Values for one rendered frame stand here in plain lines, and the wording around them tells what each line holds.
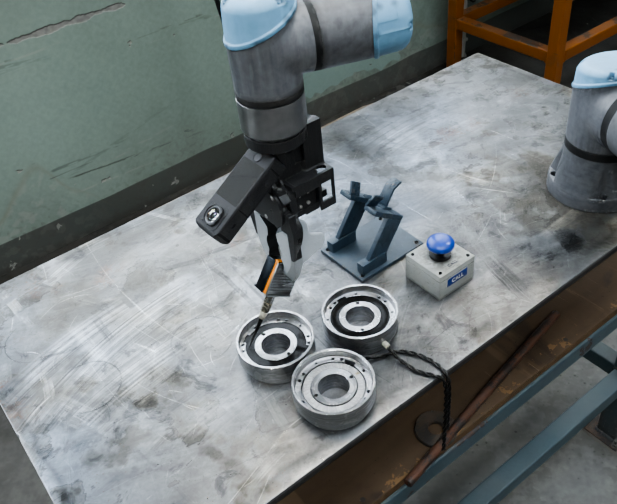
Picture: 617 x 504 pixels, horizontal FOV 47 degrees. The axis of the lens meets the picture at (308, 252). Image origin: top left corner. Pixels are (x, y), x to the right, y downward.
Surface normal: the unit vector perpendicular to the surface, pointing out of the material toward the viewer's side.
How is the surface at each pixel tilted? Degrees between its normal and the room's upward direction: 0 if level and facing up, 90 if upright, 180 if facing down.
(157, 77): 90
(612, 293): 0
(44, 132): 90
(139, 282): 0
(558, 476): 0
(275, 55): 90
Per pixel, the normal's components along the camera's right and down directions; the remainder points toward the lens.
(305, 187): 0.61, 0.47
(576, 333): -0.09, -0.76
